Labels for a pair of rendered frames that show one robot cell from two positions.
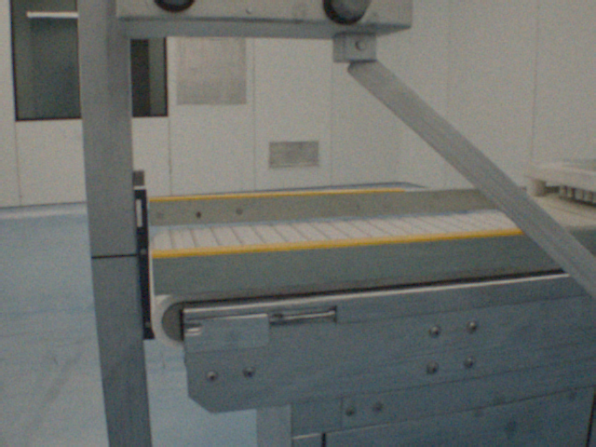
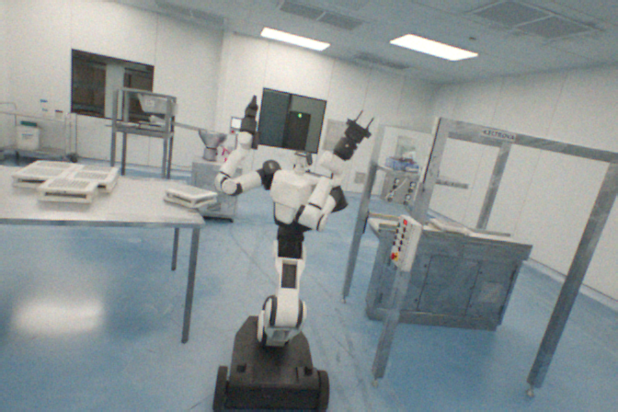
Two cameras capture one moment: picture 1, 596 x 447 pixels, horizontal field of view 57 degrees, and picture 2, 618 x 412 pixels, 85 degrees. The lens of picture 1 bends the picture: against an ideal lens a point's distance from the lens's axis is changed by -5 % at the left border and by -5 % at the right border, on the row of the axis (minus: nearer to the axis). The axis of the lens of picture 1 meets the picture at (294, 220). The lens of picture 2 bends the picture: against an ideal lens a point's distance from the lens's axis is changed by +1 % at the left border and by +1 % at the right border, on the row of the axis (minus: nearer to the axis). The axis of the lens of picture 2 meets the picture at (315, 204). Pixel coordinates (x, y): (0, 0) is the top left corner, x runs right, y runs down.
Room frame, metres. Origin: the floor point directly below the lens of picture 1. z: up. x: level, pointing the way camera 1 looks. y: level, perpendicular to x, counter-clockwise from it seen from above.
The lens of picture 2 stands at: (-2.05, 0.41, 1.48)
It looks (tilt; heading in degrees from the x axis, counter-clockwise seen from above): 13 degrees down; 5
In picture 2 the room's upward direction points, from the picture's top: 11 degrees clockwise
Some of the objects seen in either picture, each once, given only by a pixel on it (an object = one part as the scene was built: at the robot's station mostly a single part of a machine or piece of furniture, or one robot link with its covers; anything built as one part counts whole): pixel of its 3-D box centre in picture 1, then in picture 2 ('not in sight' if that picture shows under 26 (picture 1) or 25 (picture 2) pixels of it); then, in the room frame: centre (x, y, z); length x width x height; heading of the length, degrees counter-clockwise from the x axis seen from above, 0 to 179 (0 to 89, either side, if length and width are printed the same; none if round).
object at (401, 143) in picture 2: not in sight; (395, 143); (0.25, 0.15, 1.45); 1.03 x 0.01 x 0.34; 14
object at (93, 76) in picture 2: not in sight; (113, 89); (3.94, 4.95, 1.43); 1.32 x 0.01 x 1.11; 112
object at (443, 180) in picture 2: not in sight; (419, 176); (0.66, -0.13, 1.24); 0.62 x 0.38 x 0.04; 104
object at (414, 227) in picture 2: not in sight; (406, 242); (-0.28, 0.04, 0.96); 0.17 x 0.06 x 0.26; 14
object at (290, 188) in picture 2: not in sight; (302, 198); (-0.25, 0.64, 1.08); 0.34 x 0.30 x 0.36; 60
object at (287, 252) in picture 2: not in sight; (288, 240); (-0.22, 0.68, 0.81); 0.28 x 0.13 x 0.18; 16
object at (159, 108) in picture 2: not in sight; (163, 149); (2.52, 3.07, 0.75); 1.43 x 1.06 x 1.50; 112
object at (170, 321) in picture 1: (173, 277); not in sight; (0.58, 0.13, 0.79); 0.27 x 0.03 x 0.03; 14
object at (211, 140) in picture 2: not in sight; (216, 146); (2.35, 2.23, 0.95); 0.49 x 0.36 x 0.37; 112
